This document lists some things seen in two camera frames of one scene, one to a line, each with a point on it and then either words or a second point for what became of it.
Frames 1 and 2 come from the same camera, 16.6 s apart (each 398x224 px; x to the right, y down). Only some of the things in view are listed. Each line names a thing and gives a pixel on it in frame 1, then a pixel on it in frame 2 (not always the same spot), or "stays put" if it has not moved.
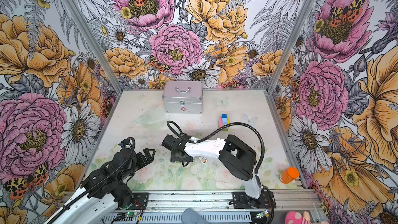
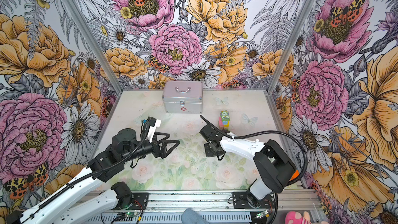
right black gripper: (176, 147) to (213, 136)
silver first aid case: (183, 97) stays put
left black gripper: (149, 159) to (163, 153)
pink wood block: (220, 122) stays put
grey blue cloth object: (189, 216) stays put
